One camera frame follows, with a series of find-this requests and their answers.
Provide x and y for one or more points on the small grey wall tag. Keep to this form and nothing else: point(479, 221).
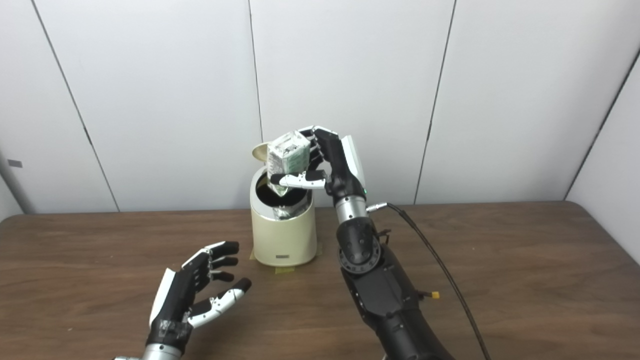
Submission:
point(15, 163)

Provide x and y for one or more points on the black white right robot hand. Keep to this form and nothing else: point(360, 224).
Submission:
point(342, 170)

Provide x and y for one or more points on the white green milk carton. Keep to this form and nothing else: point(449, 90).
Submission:
point(287, 155)

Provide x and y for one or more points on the cream-colored cylindrical bin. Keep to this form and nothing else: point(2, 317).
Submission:
point(282, 240)

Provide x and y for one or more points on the cream round bin lid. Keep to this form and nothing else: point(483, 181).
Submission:
point(260, 151)

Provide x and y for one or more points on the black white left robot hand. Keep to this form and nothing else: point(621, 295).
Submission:
point(172, 305)

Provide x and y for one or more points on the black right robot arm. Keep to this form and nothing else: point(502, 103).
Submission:
point(385, 295)

